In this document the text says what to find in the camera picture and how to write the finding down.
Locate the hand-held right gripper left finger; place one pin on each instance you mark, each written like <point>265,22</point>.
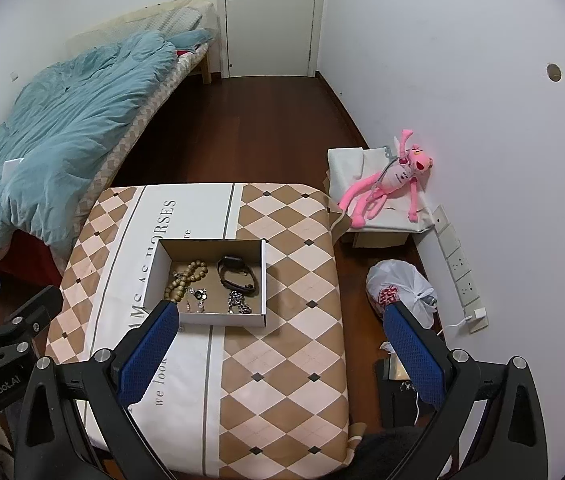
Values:
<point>147,355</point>

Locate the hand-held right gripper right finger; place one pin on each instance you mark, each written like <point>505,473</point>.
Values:
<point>412,355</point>

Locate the white cardboard box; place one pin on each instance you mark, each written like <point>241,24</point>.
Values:
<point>157,280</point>

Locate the black flat case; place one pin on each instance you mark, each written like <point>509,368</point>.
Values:
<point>397,405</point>

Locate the white plastic bag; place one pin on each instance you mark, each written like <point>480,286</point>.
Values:
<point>402,285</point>

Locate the white charger plug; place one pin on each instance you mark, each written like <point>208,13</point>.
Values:
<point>478,314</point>

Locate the pink plush toy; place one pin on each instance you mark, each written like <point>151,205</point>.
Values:
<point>397,175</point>

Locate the blue duvet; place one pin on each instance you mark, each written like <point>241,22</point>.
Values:
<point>62,125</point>

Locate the bed with patterned mattress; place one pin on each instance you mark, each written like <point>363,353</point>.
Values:
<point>132,125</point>

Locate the white door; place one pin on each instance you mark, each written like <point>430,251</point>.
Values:
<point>272,15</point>

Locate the white wall power strip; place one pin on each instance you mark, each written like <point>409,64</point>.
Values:
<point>457,265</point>

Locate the round wall hole cover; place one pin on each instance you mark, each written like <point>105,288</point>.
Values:
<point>554,72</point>

